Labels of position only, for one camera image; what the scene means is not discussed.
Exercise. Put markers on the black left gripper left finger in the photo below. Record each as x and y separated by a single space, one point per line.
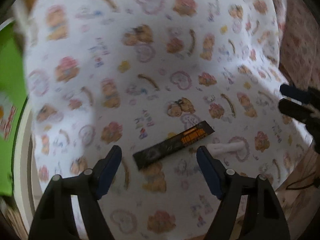
54 217

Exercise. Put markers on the bear print tablecloth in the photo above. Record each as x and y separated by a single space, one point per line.
133 73

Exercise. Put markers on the green plastic storage bin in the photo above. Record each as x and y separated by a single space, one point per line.
13 98

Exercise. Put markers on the black orange snack wrapper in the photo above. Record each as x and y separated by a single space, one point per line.
157 152

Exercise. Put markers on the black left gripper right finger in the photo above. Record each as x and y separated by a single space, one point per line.
264 217

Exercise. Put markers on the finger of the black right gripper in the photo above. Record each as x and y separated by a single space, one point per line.
309 96
300 113

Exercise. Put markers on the floral pink cloth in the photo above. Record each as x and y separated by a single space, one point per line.
299 43

